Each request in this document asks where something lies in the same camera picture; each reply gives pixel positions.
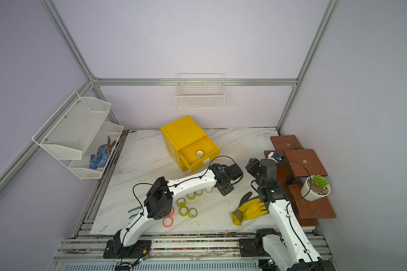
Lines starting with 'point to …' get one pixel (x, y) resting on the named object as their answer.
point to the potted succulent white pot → (315, 187)
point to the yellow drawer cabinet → (184, 138)
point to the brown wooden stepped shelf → (297, 165)
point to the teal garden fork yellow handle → (134, 209)
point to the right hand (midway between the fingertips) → (253, 164)
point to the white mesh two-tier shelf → (81, 136)
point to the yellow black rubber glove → (248, 209)
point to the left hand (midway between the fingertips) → (223, 186)
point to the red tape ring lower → (168, 222)
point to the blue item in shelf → (100, 160)
